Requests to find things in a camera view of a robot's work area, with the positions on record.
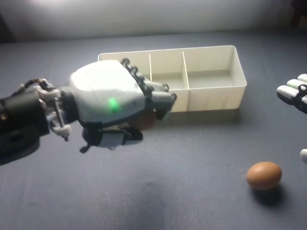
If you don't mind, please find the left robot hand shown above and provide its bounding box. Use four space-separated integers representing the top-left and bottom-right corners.
68 58 177 153

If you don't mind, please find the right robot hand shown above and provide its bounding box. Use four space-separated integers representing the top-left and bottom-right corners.
276 73 307 165

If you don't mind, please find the brown egg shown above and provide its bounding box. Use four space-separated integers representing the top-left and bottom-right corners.
246 161 283 191

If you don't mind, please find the cream three-compartment tray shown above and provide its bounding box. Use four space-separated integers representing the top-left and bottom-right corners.
97 45 248 114

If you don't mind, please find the white backdrop sheet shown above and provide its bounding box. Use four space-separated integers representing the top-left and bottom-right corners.
0 0 307 45

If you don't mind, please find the grey table cloth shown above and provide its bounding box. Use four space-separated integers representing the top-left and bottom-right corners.
0 28 307 230

